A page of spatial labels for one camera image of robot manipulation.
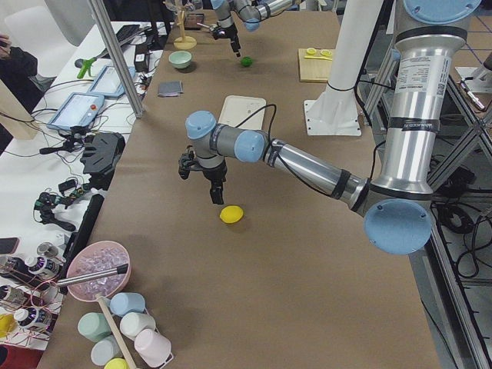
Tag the pale green bowl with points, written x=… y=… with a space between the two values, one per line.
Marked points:
x=180 y=59

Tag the teach pendant near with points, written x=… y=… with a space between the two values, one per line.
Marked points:
x=78 y=110

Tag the pink upturned cup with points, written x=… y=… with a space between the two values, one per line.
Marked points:
x=151 y=346

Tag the yellow lemon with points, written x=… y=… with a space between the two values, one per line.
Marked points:
x=231 y=214

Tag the wooden cup rack handle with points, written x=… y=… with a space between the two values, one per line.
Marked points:
x=114 y=329

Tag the black keyboard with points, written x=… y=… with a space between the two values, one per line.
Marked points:
x=127 y=33

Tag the wooden mug tree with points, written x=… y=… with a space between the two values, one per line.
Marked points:
x=181 y=9

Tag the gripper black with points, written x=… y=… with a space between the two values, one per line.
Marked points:
x=229 y=33
x=214 y=174

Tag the pink bowl with crystals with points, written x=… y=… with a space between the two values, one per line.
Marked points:
x=98 y=257

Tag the cream rabbit print tray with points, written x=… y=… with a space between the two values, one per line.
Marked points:
x=237 y=108

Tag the black device on side table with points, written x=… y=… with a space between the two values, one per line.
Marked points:
x=102 y=152

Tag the pale green upturned cup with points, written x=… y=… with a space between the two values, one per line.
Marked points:
x=94 y=326

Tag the yellow upturned cup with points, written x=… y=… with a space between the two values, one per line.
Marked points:
x=117 y=363

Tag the white support column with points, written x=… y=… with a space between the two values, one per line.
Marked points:
x=356 y=30

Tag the grey upturned cup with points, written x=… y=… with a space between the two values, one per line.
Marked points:
x=105 y=350

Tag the green handled tool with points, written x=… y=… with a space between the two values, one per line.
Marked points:
x=85 y=65

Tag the yellow plastic knife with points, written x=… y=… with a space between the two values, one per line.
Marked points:
x=313 y=57

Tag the teach pendant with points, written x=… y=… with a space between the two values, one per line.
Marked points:
x=107 y=83
x=78 y=110

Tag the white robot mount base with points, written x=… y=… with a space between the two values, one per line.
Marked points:
x=331 y=118

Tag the grey folded cloth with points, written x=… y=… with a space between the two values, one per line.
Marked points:
x=170 y=89

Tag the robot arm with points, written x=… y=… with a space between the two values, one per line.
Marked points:
x=427 y=34
x=250 y=13

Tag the aluminium frame post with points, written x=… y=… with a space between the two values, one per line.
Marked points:
x=111 y=43

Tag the green lime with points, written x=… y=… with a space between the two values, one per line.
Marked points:
x=246 y=61

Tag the teach pendant far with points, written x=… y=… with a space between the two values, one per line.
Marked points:
x=107 y=83

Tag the person in black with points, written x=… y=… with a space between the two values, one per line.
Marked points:
x=18 y=68

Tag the lemon slice upper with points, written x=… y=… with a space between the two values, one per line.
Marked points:
x=326 y=51

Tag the bamboo cutting board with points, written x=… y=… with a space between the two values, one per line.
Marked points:
x=314 y=70

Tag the metal scoop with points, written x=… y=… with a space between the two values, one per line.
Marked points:
x=121 y=269

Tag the blue upturned cup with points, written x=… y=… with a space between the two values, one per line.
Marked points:
x=127 y=302

